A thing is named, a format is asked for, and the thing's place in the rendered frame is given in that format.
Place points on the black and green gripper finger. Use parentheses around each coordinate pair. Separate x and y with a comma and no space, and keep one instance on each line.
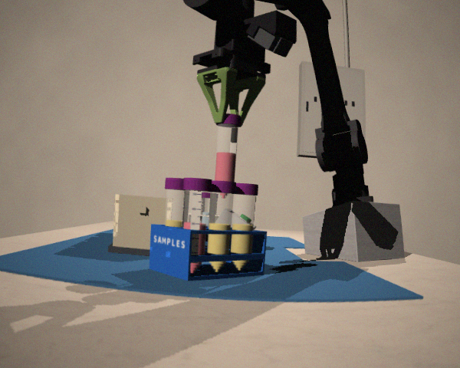
(254,86)
(226,76)

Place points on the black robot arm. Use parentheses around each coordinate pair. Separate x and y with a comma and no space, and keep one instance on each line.
(277,32)

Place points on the blue bench mat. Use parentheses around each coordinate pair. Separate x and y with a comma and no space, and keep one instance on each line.
(287,278)

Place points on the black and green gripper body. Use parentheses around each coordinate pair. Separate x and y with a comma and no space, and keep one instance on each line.
(246,66)

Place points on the blue sample rack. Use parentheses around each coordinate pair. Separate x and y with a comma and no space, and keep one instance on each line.
(171,248)

